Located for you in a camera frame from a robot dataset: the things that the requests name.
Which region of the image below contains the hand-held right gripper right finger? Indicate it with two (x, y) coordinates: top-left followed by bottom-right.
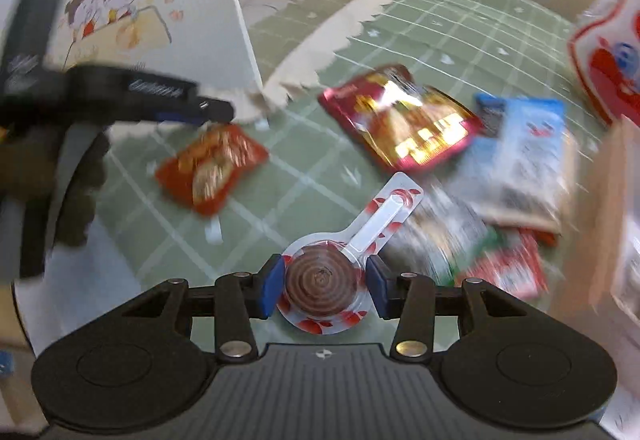
(366, 255), (523, 365)

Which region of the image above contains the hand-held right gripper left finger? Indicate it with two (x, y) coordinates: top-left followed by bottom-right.
(120, 254), (285, 362)

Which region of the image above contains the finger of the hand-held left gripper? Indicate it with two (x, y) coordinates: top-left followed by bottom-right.
(150, 93), (237, 126)

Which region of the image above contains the round spiral snack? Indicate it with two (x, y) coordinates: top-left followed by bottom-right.
(276, 171), (425, 337)

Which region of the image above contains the orange-red snack packet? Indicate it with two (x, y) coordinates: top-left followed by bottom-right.
(154, 123), (271, 217)

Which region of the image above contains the red snack packet white label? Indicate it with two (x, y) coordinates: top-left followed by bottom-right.
(457, 227), (547, 301)

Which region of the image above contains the cardboard box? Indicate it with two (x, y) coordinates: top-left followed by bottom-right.
(550, 117), (640, 326)

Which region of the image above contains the person's left hand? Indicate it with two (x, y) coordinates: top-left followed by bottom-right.
(0, 120), (112, 251)

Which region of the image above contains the grey green snack packet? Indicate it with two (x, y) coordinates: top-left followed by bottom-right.
(395, 185), (501, 286)

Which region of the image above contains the green checked tablecloth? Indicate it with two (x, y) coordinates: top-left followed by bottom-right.
(15, 0), (616, 336)

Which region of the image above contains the white cartoon food cover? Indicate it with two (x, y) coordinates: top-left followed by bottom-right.
(42, 0), (413, 131)

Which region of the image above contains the dark red gold snack packet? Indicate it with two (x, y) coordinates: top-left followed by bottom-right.
(319, 64), (485, 172)

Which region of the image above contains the blue white snack packet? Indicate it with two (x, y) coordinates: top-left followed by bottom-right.
(447, 93), (578, 233)

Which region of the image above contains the white red plastic bag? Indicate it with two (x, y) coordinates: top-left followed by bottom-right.
(569, 0), (640, 127)

